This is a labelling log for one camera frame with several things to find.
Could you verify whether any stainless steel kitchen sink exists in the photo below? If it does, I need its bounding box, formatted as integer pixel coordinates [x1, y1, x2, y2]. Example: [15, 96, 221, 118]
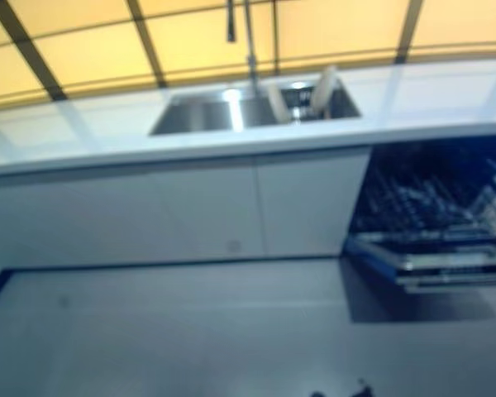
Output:
[147, 80, 363, 136]

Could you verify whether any chrome kitchen faucet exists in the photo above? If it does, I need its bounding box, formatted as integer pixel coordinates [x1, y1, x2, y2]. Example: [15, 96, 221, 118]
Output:
[226, 0, 260, 94]

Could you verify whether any window with dark frame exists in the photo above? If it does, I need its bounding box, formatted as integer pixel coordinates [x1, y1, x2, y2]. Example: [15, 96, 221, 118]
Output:
[0, 0, 496, 109]

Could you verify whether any white kitchen countertop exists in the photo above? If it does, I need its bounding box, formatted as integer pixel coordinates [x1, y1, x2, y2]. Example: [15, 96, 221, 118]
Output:
[0, 55, 496, 177]

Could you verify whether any white cabinet door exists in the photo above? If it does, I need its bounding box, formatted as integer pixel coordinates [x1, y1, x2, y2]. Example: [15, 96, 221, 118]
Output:
[0, 155, 268, 270]
[254, 146, 371, 258]

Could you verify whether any open dishwasher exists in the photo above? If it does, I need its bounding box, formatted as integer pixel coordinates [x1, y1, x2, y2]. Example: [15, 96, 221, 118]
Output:
[341, 132, 496, 295]

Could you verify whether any dishwasher lower rack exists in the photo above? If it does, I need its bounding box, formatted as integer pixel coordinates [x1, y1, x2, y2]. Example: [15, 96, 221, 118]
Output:
[353, 142, 496, 243]

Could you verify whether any white plate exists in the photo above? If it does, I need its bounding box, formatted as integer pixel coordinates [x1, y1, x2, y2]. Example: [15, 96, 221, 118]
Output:
[309, 65, 338, 120]
[269, 85, 290, 124]

